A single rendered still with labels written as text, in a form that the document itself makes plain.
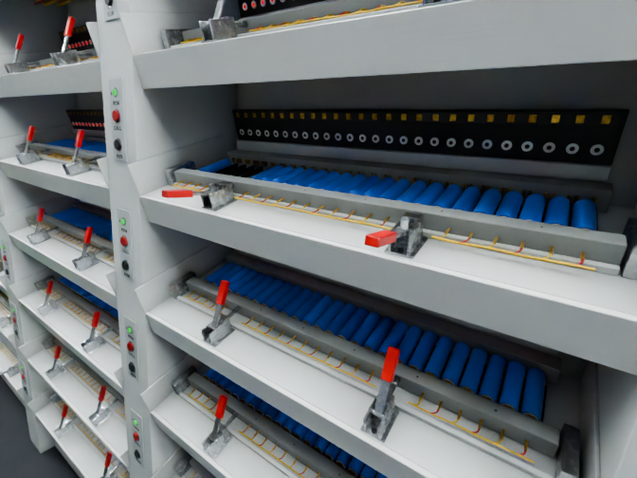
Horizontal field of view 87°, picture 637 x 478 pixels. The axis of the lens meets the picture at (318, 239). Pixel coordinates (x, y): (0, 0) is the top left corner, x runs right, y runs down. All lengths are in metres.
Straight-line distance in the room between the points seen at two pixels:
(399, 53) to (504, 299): 0.22
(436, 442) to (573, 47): 0.36
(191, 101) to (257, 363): 0.44
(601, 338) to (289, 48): 0.36
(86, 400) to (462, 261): 1.03
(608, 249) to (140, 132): 0.58
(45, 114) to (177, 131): 0.70
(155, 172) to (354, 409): 0.45
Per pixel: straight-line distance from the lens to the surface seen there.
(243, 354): 0.51
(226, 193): 0.48
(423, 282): 0.31
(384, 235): 0.26
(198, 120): 0.66
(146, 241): 0.62
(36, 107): 1.29
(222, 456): 0.66
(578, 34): 0.30
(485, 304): 0.31
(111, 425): 1.07
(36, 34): 1.31
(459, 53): 0.31
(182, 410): 0.74
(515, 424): 0.42
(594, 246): 0.34
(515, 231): 0.33
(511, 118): 0.45
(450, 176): 0.45
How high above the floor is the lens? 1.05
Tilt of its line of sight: 14 degrees down
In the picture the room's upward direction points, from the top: 5 degrees clockwise
